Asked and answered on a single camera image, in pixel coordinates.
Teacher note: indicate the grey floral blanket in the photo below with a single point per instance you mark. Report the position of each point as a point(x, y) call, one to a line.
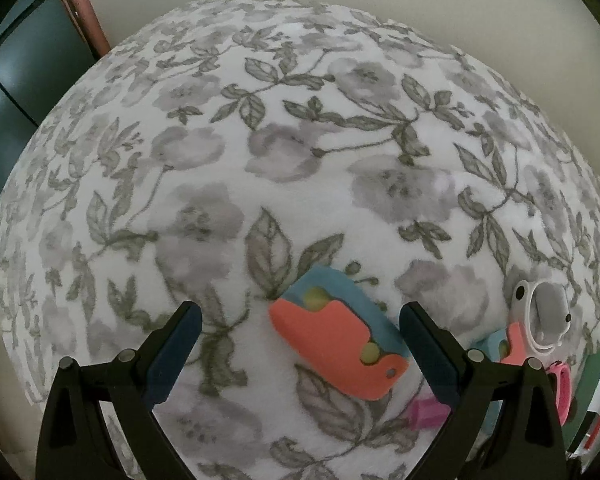
point(280, 160)

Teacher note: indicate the pink plastic piece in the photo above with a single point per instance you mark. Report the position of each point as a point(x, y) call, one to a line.
point(425, 412)

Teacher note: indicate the pink wooden post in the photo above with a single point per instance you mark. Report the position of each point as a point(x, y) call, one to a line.
point(85, 10)

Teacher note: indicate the orange and blue toy knife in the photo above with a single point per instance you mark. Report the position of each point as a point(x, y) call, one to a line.
point(512, 347)

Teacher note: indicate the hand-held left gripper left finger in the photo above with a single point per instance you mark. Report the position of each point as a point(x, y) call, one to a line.
point(172, 357)

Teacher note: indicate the dark teal panel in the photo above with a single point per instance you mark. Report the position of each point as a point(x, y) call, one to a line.
point(15, 85)

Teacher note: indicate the teal shallow cardboard box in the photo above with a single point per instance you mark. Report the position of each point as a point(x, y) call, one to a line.
point(592, 375)

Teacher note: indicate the orange and blue toy block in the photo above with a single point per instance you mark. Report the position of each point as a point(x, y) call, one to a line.
point(330, 335)

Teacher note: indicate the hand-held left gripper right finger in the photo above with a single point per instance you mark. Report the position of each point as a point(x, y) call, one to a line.
point(430, 360)

